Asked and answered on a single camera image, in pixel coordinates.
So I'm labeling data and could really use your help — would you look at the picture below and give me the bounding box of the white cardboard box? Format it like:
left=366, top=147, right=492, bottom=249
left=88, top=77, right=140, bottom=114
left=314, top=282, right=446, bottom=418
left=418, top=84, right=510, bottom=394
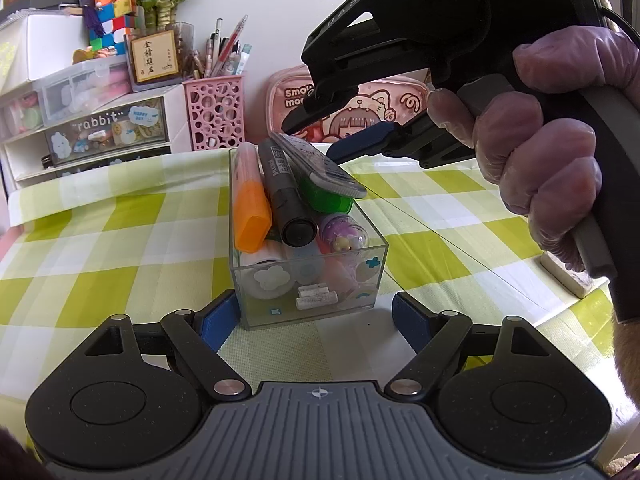
left=0, top=12, right=92, bottom=97

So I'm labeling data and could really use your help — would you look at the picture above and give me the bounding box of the bunch of pens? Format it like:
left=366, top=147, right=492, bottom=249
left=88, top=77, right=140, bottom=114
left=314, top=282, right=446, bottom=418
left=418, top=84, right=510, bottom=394
left=192, top=14, right=253, bottom=81

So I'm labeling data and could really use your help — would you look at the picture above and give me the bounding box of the small toy figure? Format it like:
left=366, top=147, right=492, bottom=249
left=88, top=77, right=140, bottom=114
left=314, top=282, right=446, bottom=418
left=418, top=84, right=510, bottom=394
left=72, top=45, right=128, bottom=65

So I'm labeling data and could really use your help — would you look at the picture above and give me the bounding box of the white desktop drawer organizer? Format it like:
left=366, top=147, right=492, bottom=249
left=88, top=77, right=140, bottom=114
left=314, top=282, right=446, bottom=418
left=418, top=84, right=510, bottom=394
left=0, top=82, right=188, bottom=183

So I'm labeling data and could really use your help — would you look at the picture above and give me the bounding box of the pink perforated pen holder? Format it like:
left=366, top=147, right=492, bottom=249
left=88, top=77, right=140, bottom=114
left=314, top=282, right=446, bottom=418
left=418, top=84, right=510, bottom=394
left=182, top=74, right=247, bottom=152

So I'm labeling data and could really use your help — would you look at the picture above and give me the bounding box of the pink highlighter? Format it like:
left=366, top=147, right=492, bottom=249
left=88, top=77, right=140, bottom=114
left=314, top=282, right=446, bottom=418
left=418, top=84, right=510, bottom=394
left=315, top=240, right=358, bottom=301

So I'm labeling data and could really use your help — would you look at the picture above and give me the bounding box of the purple pen with ball charm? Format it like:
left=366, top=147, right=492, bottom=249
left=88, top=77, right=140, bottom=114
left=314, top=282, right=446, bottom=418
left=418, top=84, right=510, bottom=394
left=320, top=212, right=371, bottom=253

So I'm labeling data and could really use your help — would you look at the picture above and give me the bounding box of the green checked tablecloth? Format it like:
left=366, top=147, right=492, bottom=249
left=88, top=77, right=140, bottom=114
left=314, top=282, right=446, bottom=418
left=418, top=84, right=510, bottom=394
left=0, top=147, right=626, bottom=461

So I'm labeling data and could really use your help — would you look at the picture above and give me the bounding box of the black marker pen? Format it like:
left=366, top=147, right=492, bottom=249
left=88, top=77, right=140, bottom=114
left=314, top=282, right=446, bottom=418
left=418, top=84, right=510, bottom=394
left=257, top=137, right=318, bottom=247

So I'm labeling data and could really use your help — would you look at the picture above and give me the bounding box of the lucky bamboo in glass vase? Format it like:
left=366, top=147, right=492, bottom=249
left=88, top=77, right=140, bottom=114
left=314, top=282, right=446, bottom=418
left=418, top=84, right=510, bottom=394
left=116, top=0, right=216, bottom=81

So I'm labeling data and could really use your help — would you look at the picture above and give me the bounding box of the small white clip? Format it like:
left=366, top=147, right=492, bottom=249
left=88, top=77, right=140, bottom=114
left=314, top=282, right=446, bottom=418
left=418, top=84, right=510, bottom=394
left=295, top=284, right=339, bottom=311

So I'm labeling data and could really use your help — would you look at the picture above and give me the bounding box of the framed calligraphy sign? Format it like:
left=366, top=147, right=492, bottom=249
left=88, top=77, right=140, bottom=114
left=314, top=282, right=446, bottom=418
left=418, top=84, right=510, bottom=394
left=124, top=29, right=182, bottom=86

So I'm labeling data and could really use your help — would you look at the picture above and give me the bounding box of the clear packet with yellow contents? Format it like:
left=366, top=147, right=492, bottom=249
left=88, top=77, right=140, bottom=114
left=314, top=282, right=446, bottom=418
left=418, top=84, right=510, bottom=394
left=0, top=35, right=18, bottom=81

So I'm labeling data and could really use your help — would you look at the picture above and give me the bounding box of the person's right hand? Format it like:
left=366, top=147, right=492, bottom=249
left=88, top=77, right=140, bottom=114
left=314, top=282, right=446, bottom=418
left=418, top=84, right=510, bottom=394
left=427, top=26, right=640, bottom=273

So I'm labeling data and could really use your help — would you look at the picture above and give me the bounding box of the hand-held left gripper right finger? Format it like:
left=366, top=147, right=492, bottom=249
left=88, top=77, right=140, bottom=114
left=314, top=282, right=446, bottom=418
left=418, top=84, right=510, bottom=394
left=384, top=290, right=566, bottom=403

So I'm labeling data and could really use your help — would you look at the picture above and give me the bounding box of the orange highlighter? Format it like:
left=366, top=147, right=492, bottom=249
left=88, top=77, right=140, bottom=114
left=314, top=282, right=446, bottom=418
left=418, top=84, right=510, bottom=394
left=234, top=142, right=273, bottom=253

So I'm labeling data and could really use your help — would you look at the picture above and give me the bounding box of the pencil lead refill case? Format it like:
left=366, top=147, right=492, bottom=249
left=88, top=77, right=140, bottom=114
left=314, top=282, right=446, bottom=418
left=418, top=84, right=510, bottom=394
left=270, top=131, right=368, bottom=200

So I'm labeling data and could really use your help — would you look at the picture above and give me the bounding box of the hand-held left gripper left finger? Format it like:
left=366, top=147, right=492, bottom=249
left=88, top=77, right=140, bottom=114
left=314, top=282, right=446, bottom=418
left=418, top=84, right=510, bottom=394
left=80, top=289, right=253, bottom=403

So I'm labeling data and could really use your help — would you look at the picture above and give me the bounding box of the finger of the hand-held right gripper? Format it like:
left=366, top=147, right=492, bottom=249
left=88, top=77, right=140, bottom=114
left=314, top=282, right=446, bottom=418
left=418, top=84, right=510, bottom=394
left=327, top=112, right=474, bottom=169
left=281, top=0, right=428, bottom=137

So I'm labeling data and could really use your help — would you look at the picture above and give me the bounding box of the clear plastic storage box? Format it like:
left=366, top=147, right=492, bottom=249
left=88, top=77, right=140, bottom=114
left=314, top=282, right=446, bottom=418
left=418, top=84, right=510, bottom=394
left=0, top=55, right=133, bottom=137

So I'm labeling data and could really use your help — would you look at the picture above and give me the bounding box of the clear plastic organizer box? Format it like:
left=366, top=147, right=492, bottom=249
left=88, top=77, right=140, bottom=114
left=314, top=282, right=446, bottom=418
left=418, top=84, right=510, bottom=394
left=228, top=145, right=390, bottom=331

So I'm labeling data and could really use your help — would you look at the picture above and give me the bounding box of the grey white eraser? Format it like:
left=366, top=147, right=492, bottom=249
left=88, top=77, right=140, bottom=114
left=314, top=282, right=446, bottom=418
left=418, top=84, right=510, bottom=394
left=539, top=254, right=609, bottom=299

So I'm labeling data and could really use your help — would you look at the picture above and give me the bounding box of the person's right forearm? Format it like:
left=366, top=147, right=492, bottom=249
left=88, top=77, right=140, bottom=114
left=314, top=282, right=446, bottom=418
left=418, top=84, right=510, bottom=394
left=612, top=317, right=640, bottom=411

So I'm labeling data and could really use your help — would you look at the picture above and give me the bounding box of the green highlighter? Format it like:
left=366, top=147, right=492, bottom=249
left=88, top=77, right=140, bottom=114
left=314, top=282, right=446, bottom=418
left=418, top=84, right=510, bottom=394
left=299, top=175, right=355, bottom=215

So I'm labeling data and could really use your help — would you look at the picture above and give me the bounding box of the pink cartoon pencil case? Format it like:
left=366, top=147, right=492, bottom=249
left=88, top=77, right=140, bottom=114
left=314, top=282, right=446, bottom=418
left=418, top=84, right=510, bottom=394
left=265, top=66, right=436, bottom=142

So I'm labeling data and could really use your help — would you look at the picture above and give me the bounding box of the white glue stick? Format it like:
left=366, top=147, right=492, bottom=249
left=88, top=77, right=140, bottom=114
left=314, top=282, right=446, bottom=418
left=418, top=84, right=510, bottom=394
left=241, top=240, right=296, bottom=303

